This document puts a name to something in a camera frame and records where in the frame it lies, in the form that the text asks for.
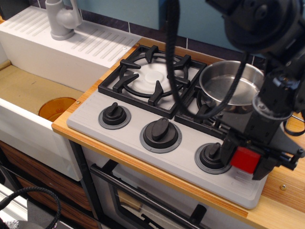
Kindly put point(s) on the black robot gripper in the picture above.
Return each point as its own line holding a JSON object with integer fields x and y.
{"x": 261, "y": 135}

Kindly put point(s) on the red wooden cube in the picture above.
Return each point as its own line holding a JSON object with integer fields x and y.
{"x": 245, "y": 159}

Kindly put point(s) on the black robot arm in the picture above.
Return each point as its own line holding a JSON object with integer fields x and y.
{"x": 275, "y": 29}

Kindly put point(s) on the right black stove knob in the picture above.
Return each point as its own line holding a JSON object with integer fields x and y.
{"x": 208, "y": 159}

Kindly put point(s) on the black stove knob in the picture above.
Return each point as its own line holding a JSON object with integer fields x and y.
{"x": 114, "y": 117}
{"x": 208, "y": 159}
{"x": 161, "y": 136}

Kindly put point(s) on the grey toy stove top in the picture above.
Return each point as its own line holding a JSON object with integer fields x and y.
{"x": 234, "y": 185}

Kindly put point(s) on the stainless steel pan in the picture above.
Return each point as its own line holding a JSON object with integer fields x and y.
{"x": 230, "y": 86}

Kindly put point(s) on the middle black stove knob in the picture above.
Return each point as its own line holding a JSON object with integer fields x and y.
{"x": 161, "y": 136}

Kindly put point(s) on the left black stove knob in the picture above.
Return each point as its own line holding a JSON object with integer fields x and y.
{"x": 114, "y": 117}

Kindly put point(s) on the black right burner grate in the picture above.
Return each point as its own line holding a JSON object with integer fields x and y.
{"x": 195, "y": 103}

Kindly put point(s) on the black burner grate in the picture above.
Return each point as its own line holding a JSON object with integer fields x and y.
{"x": 195, "y": 103}
{"x": 142, "y": 80}

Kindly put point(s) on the black left burner grate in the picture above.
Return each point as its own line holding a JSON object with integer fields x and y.
{"x": 142, "y": 80}

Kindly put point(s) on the oven door with window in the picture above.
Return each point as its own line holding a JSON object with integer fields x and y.
{"x": 139, "y": 202}

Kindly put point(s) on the orange translucent plate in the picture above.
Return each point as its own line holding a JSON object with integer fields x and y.
{"x": 54, "y": 108}

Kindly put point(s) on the wooden drawer fronts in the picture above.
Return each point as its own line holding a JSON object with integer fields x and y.
{"x": 21, "y": 170}

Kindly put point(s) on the grey toy faucet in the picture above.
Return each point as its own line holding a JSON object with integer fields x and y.
{"x": 62, "y": 21}

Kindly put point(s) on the white toy sink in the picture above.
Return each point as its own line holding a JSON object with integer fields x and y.
{"x": 35, "y": 68}

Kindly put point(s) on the black oven door handle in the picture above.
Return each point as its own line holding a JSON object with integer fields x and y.
{"x": 105, "y": 173}

